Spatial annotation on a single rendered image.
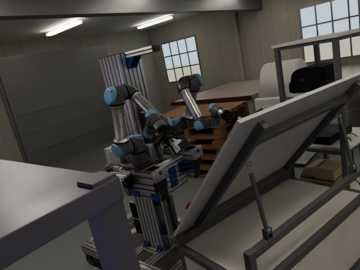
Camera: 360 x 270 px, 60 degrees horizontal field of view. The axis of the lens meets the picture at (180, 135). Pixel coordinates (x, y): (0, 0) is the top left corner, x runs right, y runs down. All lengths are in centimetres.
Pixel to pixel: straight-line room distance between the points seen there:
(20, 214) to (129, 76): 238
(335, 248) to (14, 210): 200
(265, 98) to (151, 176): 286
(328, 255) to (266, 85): 326
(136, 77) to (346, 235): 192
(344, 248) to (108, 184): 205
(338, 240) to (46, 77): 745
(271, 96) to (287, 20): 379
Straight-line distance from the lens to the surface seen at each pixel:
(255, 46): 876
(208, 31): 946
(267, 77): 496
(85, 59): 910
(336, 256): 223
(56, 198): 35
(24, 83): 821
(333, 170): 271
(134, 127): 266
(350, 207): 227
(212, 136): 471
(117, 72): 265
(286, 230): 170
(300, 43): 244
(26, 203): 37
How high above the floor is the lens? 189
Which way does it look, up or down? 13 degrees down
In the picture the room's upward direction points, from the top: 12 degrees counter-clockwise
